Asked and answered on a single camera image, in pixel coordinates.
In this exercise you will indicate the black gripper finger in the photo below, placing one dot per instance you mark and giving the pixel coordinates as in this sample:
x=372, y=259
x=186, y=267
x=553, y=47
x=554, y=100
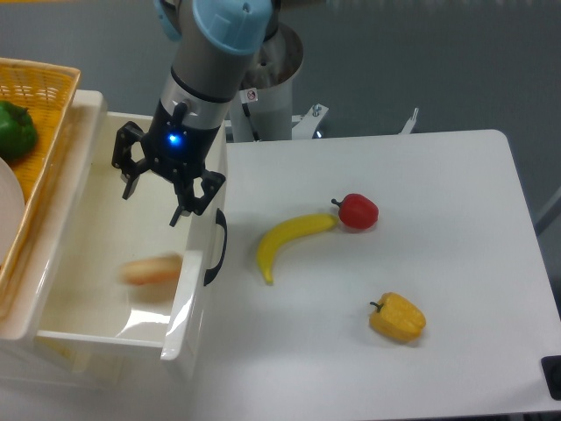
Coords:
x=190, y=200
x=127, y=136

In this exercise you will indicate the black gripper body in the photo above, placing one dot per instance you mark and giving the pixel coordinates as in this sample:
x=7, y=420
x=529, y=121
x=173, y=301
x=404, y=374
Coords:
x=174, y=151

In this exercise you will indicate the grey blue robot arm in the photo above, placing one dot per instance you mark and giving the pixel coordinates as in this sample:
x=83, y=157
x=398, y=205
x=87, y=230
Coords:
x=219, y=40

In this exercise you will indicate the yellow banana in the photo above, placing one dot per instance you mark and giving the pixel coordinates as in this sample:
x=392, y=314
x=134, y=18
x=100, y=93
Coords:
x=280, y=235

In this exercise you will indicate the yellow woven basket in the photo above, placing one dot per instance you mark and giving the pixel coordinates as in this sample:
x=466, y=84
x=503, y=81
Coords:
x=47, y=91

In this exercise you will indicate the green bell pepper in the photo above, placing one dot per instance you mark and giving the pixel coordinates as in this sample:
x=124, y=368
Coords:
x=18, y=133

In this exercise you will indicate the white plate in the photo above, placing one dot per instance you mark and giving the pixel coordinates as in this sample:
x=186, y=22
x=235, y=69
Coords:
x=12, y=205

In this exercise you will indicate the white open drawer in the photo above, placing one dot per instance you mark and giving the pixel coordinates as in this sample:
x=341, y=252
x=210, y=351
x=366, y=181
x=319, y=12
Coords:
x=88, y=303

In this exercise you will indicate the red bell pepper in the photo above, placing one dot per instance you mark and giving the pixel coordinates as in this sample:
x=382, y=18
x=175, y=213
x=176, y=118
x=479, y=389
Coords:
x=356, y=212

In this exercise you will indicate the white drawer cabinet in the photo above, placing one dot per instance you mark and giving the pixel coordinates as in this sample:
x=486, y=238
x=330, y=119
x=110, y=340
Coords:
x=27, y=355

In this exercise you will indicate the yellow bell pepper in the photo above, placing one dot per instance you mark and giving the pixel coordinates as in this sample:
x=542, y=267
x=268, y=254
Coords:
x=395, y=317

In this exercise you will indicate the black corner object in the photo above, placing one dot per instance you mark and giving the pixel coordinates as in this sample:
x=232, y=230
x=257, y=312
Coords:
x=551, y=366

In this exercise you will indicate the black drawer handle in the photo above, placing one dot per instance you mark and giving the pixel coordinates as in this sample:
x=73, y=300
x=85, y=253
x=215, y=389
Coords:
x=220, y=246

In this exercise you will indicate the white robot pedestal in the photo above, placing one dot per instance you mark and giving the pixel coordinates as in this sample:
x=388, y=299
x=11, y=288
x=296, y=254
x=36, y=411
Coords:
x=262, y=109

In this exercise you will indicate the white metal base bracket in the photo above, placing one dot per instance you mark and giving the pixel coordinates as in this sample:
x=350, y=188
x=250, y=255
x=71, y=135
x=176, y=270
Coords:
x=306, y=126

